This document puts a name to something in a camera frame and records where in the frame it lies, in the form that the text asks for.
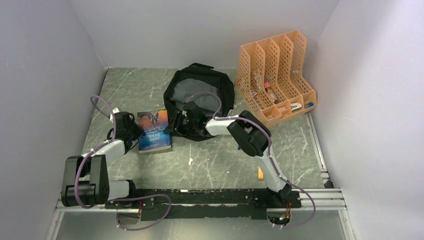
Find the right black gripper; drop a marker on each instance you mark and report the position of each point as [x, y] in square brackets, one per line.
[173, 127]

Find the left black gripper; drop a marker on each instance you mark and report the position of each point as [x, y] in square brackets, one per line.
[140, 131]

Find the blue orange paperback book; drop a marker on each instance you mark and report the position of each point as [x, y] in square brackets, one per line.
[154, 138]

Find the black student backpack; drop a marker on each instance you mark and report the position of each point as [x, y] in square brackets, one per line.
[211, 90]

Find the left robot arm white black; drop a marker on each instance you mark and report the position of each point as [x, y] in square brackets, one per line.
[86, 180]

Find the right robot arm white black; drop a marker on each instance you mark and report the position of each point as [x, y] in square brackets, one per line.
[253, 138]

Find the yellow highlighter marker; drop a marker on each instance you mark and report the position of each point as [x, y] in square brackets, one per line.
[260, 174]

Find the pink capped bottle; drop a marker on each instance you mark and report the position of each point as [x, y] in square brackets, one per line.
[270, 92]

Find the orange plastic file organizer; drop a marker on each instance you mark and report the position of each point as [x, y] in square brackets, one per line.
[278, 60]

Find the silver stapler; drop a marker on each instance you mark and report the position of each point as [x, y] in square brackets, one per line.
[295, 107]

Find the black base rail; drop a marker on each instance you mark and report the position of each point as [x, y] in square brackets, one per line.
[202, 212]

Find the aluminium frame rail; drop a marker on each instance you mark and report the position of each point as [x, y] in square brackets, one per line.
[257, 198]

